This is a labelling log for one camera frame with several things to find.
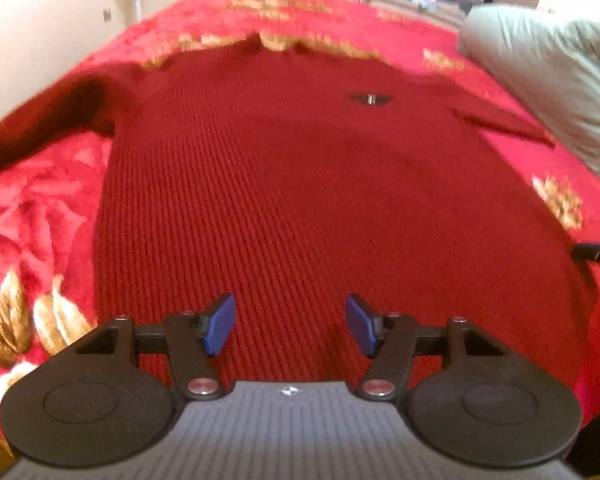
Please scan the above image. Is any dark red knit sweater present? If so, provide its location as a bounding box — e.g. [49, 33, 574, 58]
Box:
[0, 32, 598, 396]

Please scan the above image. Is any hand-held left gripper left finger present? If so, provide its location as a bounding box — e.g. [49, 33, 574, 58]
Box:
[69, 293, 237, 402]

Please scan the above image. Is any red floral blanket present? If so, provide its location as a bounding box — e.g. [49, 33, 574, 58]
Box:
[0, 0, 600, 453]

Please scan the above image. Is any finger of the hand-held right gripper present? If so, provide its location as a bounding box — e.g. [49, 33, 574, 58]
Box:
[571, 241, 600, 275]

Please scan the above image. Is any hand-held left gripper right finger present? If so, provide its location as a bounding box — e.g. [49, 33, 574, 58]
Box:
[345, 293, 512, 403]

